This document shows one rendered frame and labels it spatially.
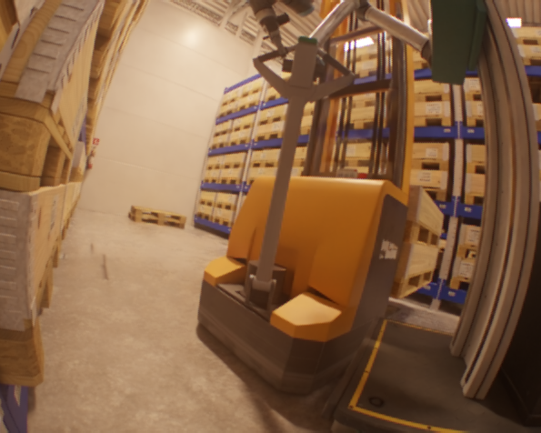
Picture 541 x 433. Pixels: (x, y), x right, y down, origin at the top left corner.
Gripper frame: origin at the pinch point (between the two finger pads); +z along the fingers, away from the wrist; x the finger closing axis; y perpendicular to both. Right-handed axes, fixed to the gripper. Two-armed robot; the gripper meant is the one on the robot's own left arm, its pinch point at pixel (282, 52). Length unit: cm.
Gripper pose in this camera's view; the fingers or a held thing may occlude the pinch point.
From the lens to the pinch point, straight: 113.5
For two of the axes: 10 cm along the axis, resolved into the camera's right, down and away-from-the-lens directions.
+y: -9.3, 3.0, 2.0
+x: -1.2, 2.6, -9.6
